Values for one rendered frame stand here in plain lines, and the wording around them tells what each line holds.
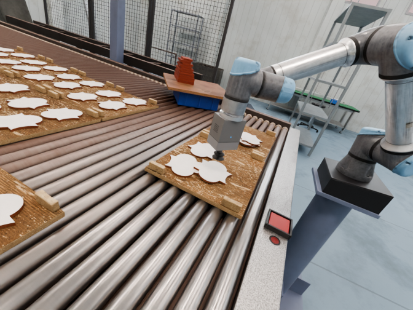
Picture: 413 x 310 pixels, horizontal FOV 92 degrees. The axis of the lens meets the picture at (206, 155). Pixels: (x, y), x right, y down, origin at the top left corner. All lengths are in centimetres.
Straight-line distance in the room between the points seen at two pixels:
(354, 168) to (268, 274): 72
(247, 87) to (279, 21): 734
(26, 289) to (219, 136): 52
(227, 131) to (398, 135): 61
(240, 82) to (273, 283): 49
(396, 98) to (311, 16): 709
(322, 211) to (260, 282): 76
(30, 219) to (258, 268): 51
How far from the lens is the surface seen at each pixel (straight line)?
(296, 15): 790
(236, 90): 59
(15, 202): 61
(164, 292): 46
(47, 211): 58
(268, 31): 790
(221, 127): 61
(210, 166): 74
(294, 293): 178
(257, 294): 52
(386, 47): 83
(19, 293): 50
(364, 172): 114
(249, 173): 81
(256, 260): 56
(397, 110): 91
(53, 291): 48
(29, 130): 93
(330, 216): 123
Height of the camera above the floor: 133
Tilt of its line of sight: 28 degrees down
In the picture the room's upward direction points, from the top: 15 degrees clockwise
